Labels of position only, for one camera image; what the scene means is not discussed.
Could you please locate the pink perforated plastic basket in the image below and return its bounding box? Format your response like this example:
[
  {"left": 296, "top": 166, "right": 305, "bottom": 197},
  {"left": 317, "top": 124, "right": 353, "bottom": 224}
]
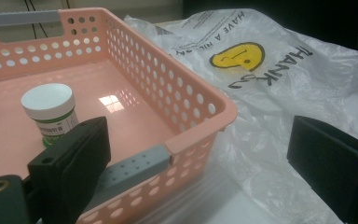
[{"left": 0, "top": 7, "right": 239, "bottom": 224}]

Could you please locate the white jar with green label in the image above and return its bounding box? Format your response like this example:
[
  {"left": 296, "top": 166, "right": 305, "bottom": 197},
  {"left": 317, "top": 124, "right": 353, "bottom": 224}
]
[{"left": 21, "top": 82, "right": 80, "bottom": 148}]

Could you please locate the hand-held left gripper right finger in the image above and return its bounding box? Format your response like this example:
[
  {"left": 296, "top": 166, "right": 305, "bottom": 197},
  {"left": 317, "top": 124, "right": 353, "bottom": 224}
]
[{"left": 286, "top": 115, "right": 358, "bottom": 224}]

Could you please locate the black wall cable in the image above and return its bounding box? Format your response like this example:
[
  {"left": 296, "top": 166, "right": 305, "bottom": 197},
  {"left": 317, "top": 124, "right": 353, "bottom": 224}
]
[
  {"left": 27, "top": 0, "right": 49, "bottom": 39},
  {"left": 23, "top": 0, "right": 38, "bottom": 40}
]

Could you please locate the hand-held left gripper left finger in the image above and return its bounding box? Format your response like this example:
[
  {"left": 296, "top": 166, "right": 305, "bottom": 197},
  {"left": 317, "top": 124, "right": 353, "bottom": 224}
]
[{"left": 27, "top": 116, "right": 112, "bottom": 224}]

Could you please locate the clear plastic bag with smiley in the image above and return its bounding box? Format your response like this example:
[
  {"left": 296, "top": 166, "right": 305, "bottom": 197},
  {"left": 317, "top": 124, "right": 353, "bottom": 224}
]
[{"left": 124, "top": 8, "right": 358, "bottom": 224}]

